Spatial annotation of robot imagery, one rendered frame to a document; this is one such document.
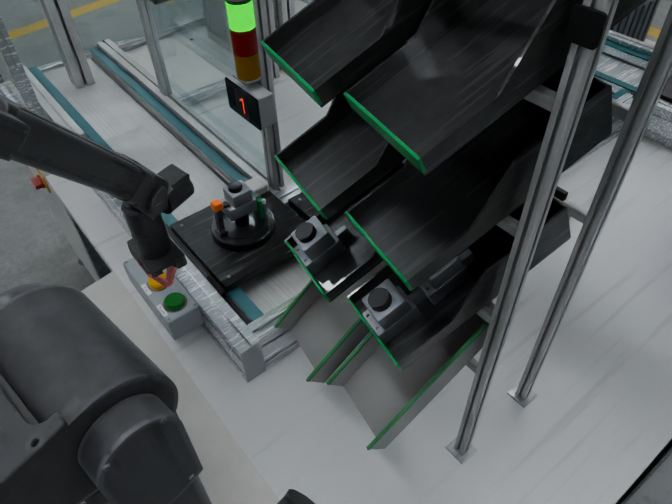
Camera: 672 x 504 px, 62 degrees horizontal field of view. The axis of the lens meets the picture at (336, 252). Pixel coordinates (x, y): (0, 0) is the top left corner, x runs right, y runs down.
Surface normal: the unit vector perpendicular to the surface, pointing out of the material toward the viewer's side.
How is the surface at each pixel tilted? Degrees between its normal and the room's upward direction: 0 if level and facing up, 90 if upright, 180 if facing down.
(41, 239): 0
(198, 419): 0
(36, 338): 6
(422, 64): 25
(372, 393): 45
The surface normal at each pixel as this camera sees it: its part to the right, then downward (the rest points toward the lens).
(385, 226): -0.39, -0.48
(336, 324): -0.63, -0.24
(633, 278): -0.02, -0.70
